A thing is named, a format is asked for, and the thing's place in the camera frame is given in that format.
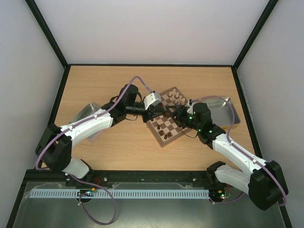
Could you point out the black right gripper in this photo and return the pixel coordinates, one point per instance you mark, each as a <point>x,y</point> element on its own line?
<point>178,113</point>

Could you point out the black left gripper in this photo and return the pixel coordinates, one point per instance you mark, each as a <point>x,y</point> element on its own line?
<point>149,114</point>

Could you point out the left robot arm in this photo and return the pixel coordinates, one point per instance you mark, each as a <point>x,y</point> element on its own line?
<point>55,146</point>

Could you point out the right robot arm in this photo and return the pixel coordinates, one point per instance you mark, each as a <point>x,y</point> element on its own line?
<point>261,180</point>

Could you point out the white chess piece row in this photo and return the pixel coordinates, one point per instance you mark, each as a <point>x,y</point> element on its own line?
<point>176,97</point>

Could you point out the wooden chess board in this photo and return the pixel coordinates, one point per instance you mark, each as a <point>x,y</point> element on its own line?
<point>160,125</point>

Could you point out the gold tin box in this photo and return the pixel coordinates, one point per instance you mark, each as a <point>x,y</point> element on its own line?
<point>221,113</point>

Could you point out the silver tin lid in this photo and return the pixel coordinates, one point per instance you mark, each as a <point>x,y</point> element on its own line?
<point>88,110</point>

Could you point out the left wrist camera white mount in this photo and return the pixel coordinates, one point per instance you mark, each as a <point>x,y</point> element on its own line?
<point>152,99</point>

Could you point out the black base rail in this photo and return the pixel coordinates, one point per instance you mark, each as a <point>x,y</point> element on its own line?
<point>193,178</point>

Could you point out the light blue cable duct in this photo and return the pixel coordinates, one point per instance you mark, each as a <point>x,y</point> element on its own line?
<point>119,194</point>

